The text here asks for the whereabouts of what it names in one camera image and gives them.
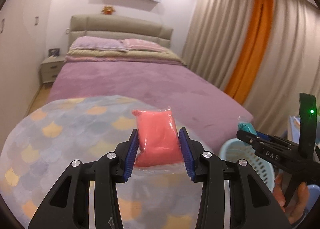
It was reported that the black picture frame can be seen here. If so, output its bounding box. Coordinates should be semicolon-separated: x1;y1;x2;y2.
48;48;60;57

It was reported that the light blue laundry basket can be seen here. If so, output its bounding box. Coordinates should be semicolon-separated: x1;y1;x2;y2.
219;138;275;192

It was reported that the pink pillow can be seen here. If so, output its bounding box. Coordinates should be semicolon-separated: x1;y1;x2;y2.
121;39;167;53

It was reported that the folded beige quilt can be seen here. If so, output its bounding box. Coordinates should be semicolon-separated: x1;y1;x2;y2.
65;49;186;66

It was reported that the white wardrobe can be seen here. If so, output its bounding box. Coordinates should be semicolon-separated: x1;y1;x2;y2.
1;0;52;144

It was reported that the orange plush toy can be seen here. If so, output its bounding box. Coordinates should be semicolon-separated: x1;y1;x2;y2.
101;5;116;15

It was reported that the beige padded headboard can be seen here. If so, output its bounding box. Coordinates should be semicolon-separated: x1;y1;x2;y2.
68;14;174;48

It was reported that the beige curtain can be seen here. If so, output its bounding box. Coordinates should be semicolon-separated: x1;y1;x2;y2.
182;0;319;135

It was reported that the purple covered bed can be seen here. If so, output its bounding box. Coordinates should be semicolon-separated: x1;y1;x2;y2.
48;61;254;152

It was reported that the right hand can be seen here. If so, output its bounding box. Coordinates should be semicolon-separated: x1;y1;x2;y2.
273;173;310;227

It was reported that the purple pillow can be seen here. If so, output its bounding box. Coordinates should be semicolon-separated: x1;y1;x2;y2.
69;36;127;52

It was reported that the teal wrapper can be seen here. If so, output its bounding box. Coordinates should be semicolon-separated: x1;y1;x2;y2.
238;122;258;135

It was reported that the beige nightstand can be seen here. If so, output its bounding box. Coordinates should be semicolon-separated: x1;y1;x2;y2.
40;55;65;84

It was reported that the pink plastic packet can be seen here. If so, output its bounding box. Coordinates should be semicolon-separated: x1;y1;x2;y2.
132;108;183;168

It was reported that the orange curtain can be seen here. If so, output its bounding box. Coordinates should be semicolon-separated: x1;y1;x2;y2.
225;0;274;105

